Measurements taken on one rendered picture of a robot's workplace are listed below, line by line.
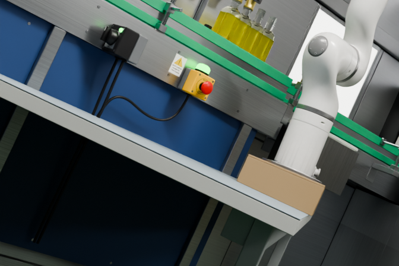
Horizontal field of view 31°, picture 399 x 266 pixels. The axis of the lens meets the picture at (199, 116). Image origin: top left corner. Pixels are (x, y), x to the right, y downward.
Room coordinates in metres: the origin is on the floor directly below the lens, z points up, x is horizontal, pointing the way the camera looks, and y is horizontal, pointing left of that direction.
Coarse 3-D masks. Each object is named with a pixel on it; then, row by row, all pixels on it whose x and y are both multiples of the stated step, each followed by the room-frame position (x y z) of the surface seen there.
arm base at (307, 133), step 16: (304, 112) 2.10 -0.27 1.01; (288, 128) 2.14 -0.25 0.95; (304, 128) 2.09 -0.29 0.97; (320, 128) 2.09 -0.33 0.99; (288, 144) 2.11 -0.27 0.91; (304, 144) 2.09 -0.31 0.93; (320, 144) 2.10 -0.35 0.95; (272, 160) 2.20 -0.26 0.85; (288, 160) 2.09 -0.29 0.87; (304, 160) 2.09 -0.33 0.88; (304, 176) 2.05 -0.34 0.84
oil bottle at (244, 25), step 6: (240, 18) 2.40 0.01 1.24; (246, 18) 2.41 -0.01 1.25; (240, 24) 2.40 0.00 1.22; (246, 24) 2.41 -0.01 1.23; (240, 30) 2.41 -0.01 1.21; (246, 30) 2.42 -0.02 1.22; (234, 36) 2.40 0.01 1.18; (240, 36) 2.41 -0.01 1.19; (246, 36) 2.43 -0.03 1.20; (234, 42) 2.40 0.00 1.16; (240, 42) 2.42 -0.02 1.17
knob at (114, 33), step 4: (104, 28) 1.95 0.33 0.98; (108, 28) 1.94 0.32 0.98; (104, 32) 1.94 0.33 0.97; (108, 32) 1.94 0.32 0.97; (112, 32) 1.94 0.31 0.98; (116, 32) 1.95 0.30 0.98; (104, 36) 1.94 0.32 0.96; (108, 36) 1.94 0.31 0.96; (112, 36) 1.94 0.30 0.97; (116, 36) 1.94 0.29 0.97; (104, 40) 1.95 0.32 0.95; (108, 40) 1.94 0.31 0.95; (112, 40) 1.94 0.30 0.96; (108, 44) 1.96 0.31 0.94; (112, 44) 1.95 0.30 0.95
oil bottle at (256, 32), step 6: (252, 24) 2.44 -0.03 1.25; (258, 24) 2.45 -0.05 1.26; (252, 30) 2.43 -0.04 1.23; (258, 30) 2.45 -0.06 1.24; (252, 36) 2.44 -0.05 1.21; (258, 36) 2.45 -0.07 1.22; (246, 42) 2.43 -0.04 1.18; (252, 42) 2.44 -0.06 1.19; (258, 42) 2.46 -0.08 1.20; (246, 48) 2.44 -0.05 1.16; (252, 48) 2.45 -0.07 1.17; (252, 54) 2.46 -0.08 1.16
